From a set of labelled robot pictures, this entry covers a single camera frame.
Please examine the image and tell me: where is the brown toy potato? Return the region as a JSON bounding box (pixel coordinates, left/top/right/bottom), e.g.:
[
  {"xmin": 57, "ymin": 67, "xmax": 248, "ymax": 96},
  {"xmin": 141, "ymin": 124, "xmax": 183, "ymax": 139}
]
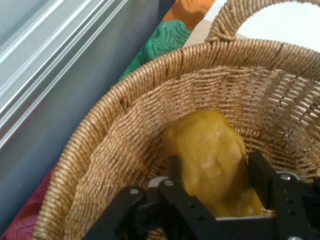
[{"xmin": 162, "ymin": 109, "xmax": 264, "ymax": 219}]

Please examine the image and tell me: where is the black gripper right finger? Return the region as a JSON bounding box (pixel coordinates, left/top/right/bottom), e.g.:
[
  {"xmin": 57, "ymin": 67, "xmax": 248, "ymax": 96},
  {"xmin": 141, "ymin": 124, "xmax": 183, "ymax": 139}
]
[{"xmin": 247, "ymin": 150, "xmax": 320, "ymax": 240}]

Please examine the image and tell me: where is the woven wicker basket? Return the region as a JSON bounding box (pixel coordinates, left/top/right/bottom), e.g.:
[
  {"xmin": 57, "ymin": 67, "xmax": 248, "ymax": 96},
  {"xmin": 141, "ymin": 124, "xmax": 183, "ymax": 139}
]
[{"xmin": 31, "ymin": 0, "xmax": 320, "ymax": 240}]

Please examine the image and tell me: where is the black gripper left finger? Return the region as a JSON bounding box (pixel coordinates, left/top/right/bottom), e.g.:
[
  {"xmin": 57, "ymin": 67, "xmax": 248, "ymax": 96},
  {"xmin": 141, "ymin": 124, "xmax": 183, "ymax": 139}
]
[{"xmin": 82, "ymin": 154, "xmax": 217, "ymax": 240}]

